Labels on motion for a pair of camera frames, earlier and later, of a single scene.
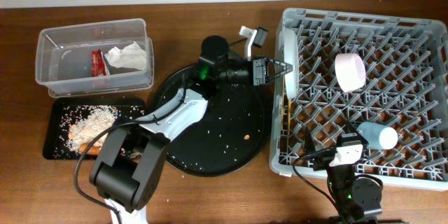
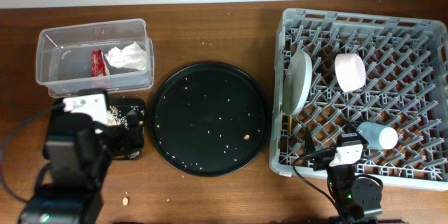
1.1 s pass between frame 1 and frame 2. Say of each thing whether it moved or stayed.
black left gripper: moved
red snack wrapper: stayed
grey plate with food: moved
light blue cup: stayed
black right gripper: stayed
